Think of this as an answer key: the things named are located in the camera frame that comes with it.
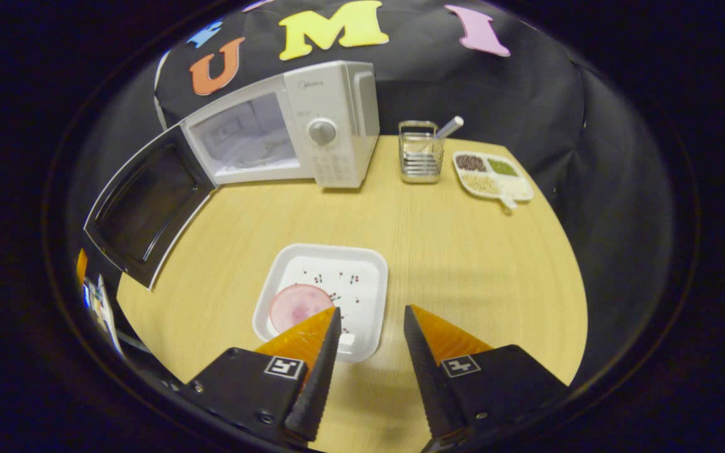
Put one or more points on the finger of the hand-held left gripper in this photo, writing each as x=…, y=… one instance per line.
x=81, y=265

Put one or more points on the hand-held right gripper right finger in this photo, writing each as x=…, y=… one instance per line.
x=428, y=384

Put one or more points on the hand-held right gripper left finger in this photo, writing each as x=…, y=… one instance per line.
x=318, y=390

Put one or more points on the pink ham slice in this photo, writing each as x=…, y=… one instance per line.
x=296, y=305

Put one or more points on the white food tray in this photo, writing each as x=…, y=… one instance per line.
x=312, y=261

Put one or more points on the white microwave oven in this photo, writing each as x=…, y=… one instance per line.
x=337, y=126

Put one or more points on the white divided tray of grains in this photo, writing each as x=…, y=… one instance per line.
x=494, y=187

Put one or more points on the white spoon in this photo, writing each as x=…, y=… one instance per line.
x=450, y=126

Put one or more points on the black backdrop cloth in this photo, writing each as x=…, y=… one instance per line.
x=494, y=94

